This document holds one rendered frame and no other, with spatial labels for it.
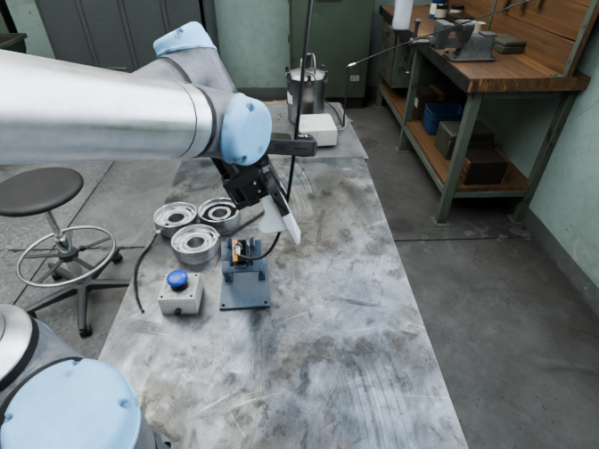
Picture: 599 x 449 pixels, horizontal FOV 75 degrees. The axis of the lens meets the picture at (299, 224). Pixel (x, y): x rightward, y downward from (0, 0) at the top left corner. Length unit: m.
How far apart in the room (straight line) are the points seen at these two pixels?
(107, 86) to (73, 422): 0.32
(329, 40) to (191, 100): 3.34
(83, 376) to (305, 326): 0.41
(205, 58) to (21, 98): 0.32
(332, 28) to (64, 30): 2.15
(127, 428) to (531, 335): 1.77
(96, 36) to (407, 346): 3.48
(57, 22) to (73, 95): 3.61
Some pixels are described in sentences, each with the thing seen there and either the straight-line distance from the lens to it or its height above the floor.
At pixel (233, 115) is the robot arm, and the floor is 1.26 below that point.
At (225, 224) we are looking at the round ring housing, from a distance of 0.97.
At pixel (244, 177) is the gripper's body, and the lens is 0.62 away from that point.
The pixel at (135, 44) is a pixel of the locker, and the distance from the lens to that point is 3.73.
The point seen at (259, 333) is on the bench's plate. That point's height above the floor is 0.80.
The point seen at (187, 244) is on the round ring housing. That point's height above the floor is 0.82.
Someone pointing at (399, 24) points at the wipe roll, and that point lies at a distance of 2.95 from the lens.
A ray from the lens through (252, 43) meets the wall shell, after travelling 4.05.
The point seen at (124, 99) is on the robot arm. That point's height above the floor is 1.30.
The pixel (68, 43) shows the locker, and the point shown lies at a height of 0.65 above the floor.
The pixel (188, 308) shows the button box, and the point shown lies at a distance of 0.80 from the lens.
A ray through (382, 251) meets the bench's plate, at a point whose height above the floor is 0.80.
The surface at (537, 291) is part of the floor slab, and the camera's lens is 2.24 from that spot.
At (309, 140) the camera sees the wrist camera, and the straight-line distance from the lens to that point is 0.63.
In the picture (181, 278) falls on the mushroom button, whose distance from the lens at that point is 0.78.
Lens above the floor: 1.41
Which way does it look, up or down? 38 degrees down
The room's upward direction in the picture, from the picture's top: straight up
